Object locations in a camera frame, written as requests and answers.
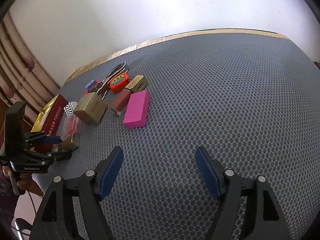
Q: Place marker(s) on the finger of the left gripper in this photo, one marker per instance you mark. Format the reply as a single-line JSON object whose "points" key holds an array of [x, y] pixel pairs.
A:
{"points": [[51, 139], [56, 156]]}

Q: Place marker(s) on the red gold toffee tin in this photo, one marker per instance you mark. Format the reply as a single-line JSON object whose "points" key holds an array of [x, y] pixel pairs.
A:
{"points": [[48, 122]]}

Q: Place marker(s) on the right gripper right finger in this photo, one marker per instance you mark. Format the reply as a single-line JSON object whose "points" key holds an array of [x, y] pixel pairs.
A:
{"points": [[264, 218]]}

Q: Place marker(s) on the pink rectangular eraser block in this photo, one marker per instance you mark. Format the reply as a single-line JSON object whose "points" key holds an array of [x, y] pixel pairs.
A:
{"points": [[137, 110]]}

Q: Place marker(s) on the red rectangular block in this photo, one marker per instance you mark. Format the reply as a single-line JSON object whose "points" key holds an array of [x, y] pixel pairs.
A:
{"points": [[95, 87]]}

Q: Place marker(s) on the person's left hand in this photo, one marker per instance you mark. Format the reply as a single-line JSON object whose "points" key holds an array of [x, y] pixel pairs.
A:
{"points": [[20, 181]]}

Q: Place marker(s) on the blue patterned small cube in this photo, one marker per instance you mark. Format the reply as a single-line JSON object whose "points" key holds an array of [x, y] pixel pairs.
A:
{"points": [[90, 84]]}

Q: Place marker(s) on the tan cardboard cube box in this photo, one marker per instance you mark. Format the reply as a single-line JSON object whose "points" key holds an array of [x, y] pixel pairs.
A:
{"points": [[90, 109]]}

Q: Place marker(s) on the orange tape measure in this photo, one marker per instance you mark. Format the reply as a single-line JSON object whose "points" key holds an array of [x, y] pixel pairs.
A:
{"points": [[119, 82]]}

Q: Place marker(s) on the gold ribbed lighter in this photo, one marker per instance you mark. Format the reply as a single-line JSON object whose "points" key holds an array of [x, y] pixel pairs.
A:
{"points": [[71, 143]]}

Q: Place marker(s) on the grey honeycomb table mat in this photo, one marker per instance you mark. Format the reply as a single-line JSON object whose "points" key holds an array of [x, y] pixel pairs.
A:
{"points": [[252, 101]]}

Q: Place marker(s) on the silver metal multi-tool opener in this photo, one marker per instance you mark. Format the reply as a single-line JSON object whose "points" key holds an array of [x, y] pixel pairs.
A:
{"points": [[113, 73]]}

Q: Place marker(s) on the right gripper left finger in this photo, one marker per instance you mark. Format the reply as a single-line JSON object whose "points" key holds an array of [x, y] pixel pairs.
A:
{"points": [[55, 218]]}

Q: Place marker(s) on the lipstick with gold cap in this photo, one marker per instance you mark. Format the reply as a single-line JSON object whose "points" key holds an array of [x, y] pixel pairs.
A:
{"points": [[137, 84]]}

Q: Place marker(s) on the black white zigzag cube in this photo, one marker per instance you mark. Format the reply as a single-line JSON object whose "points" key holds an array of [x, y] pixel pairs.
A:
{"points": [[69, 108]]}

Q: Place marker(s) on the clear case with red pad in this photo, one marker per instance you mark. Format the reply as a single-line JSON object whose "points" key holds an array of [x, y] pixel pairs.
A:
{"points": [[70, 126]]}

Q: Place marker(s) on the beige floral curtain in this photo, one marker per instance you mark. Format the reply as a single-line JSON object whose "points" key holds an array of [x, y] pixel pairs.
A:
{"points": [[22, 76]]}

